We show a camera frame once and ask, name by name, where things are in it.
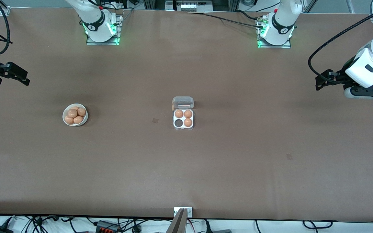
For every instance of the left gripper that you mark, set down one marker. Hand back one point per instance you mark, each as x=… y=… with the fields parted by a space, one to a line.
x=341 y=77

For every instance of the clear plastic egg box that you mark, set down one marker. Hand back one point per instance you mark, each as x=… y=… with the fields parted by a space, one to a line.
x=182 y=101

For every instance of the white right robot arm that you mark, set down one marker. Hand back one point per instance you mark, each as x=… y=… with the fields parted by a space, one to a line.
x=96 y=19

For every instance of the white terminal control box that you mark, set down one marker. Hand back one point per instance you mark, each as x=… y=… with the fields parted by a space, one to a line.
x=191 y=5

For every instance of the white round bowl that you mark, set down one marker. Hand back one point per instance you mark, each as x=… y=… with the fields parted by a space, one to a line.
x=66 y=123

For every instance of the black orange power adapter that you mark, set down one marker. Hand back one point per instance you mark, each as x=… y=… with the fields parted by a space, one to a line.
x=107 y=226

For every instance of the silver metal clamp plate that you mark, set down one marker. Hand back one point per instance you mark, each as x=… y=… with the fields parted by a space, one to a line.
x=189 y=212

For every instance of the grey aluminium pole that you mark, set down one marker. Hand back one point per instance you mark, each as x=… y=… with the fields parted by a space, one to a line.
x=178 y=225

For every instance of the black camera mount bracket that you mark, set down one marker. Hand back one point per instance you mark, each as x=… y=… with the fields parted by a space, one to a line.
x=367 y=91

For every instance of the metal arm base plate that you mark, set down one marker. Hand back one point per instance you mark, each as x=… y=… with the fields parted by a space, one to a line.
x=91 y=42
x=272 y=46

